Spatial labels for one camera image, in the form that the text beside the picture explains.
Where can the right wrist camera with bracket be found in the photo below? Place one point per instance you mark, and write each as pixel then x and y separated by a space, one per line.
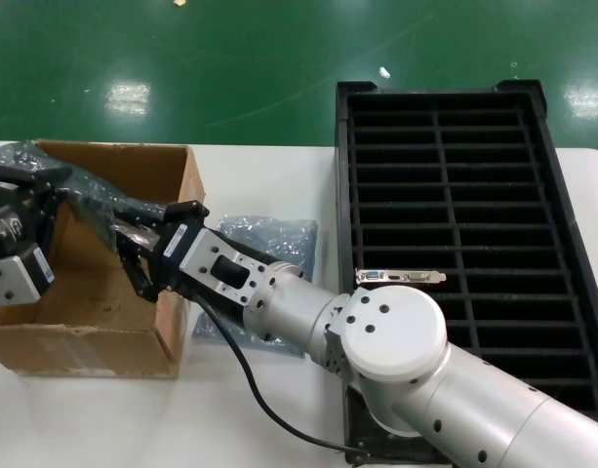
pixel 220 263

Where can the brown cardboard box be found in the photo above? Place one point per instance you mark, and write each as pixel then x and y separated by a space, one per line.
pixel 132 161

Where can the crinkled silver antistatic bag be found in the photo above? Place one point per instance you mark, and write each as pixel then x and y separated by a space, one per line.
pixel 279 234

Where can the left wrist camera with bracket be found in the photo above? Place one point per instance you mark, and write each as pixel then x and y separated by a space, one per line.
pixel 15 280

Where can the smooth translucent antistatic bag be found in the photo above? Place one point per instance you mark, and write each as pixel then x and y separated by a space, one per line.
pixel 89 190

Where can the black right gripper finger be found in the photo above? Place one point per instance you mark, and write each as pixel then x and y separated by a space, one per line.
pixel 135 233
pixel 140 278

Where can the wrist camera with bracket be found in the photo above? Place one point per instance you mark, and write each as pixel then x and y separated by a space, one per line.
pixel 220 263
pixel 15 280

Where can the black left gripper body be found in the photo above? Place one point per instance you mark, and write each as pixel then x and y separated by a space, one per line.
pixel 11 219

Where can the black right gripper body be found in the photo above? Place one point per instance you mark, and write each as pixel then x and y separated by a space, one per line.
pixel 154 265

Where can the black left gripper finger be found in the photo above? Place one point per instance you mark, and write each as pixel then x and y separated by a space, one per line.
pixel 50 200
pixel 11 176

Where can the black slotted container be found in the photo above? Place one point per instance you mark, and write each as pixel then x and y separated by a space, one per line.
pixel 344 205

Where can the white floor debris piece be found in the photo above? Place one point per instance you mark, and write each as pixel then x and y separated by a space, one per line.
pixel 384 72

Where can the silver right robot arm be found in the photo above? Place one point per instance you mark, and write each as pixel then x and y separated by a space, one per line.
pixel 401 331

